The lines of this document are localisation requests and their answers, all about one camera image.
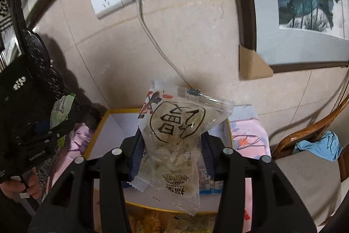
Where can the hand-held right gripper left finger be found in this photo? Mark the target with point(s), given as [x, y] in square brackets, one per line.
[135, 162]

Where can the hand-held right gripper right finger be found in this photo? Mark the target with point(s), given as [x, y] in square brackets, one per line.
[208, 158]

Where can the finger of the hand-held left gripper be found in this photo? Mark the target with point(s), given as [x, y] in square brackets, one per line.
[80, 113]
[46, 134]

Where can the green white snack packet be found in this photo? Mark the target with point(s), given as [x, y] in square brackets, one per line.
[62, 110]

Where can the yellow cardboard box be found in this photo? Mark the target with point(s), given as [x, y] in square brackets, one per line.
[114, 134]

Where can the clear snack packet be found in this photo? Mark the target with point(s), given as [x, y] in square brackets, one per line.
[174, 123]

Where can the person's left hand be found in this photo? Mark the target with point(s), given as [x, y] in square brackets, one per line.
[31, 185]

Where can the blue white snack packet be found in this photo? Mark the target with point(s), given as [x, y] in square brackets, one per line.
[205, 181]

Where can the pink floral blanket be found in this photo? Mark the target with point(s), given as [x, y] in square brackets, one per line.
[245, 137]

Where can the dark carved wooden cabinet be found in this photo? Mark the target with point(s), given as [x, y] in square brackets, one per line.
[35, 47]

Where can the silver framed picture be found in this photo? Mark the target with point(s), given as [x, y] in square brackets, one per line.
[8, 39]

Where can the pile of yellow snack packets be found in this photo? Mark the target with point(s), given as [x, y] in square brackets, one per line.
[163, 223]

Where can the wooden armchair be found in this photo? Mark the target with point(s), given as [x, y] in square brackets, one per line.
[308, 178]

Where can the cardboard corner protector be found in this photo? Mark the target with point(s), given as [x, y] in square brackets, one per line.
[253, 66]

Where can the blue cloth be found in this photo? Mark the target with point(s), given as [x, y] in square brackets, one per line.
[319, 145]

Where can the framed lotus painting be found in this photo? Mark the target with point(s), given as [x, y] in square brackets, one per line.
[300, 39]

